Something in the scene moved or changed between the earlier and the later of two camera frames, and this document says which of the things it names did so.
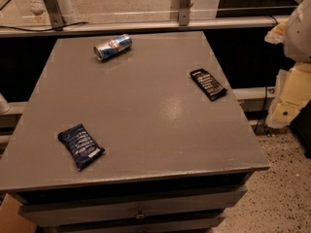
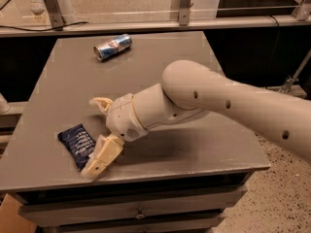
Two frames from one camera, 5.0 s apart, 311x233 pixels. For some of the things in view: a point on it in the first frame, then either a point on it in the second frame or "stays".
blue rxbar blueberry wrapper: (82, 147) stays
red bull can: (113, 47) stays
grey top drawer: (134, 207) stays
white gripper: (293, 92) -> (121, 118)
